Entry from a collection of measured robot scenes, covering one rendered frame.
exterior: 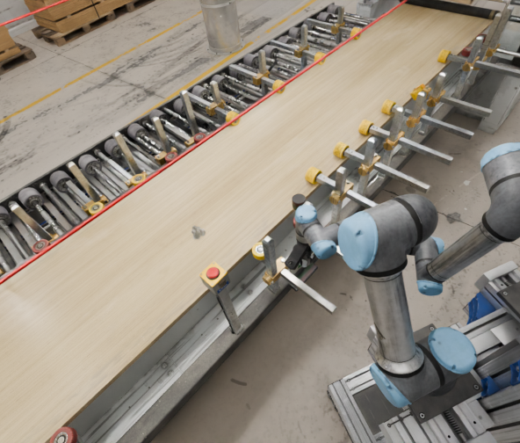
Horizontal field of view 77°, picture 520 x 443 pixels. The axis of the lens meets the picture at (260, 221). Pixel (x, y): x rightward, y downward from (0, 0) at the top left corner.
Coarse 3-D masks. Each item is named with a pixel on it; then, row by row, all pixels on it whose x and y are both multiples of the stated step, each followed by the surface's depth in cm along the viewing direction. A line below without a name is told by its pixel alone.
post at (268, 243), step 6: (264, 240) 126; (270, 240) 125; (264, 246) 128; (270, 246) 127; (264, 252) 132; (270, 252) 130; (264, 258) 137; (270, 258) 133; (270, 264) 136; (276, 264) 140; (270, 270) 141; (276, 270) 144; (276, 282) 152; (276, 288) 156
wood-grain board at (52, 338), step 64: (384, 64) 238; (448, 64) 233; (256, 128) 206; (320, 128) 200; (192, 192) 177; (256, 192) 172; (64, 256) 159; (128, 256) 155; (192, 256) 152; (0, 320) 141; (64, 320) 138; (128, 320) 135; (0, 384) 125; (64, 384) 122
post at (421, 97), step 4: (420, 92) 176; (424, 92) 175; (420, 96) 176; (424, 96) 175; (416, 100) 179; (420, 100) 178; (416, 104) 180; (420, 104) 179; (416, 108) 182; (420, 108) 181; (412, 112) 185; (416, 112) 183; (420, 112) 184; (412, 116) 187; (416, 116) 185; (408, 128) 193; (412, 128) 192; (408, 132) 195; (412, 132) 193; (408, 136) 197; (412, 136) 198; (404, 148) 204
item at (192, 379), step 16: (480, 80) 254; (464, 96) 239; (448, 112) 229; (432, 128) 220; (400, 160) 205; (384, 176) 196; (368, 192) 191; (352, 208) 185; (288, 288) 163; (256, 304) 155; (272, 304) 157; (240, 320) 151; (256, 320) 152; (224, 336) 148; (240, 336) 147; (208, 352) 144; (224, 352) 143; (192, 368) 140; (208, 368) 140; (176, 384) 137; (192, 384) 136; (160, 400) 134; (176, 400) 133; (144, 416) 131; (160, 416) 130; (128, 432) 128; (144, 432) 127
